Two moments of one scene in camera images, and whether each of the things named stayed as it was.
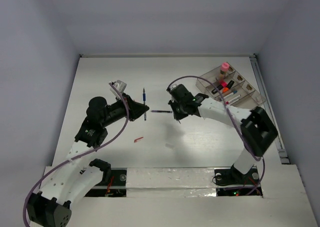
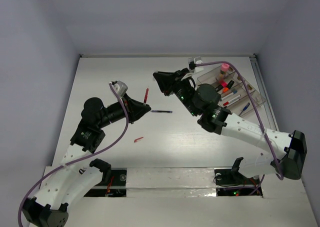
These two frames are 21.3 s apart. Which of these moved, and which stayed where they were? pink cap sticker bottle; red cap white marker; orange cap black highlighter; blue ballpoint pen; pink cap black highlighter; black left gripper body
Moved: blue ballpoint pen
Stayed: orange cap black highlighter; pink cap black highlighter; pink cap sticker bottle; black left gripper body; red cap white marker
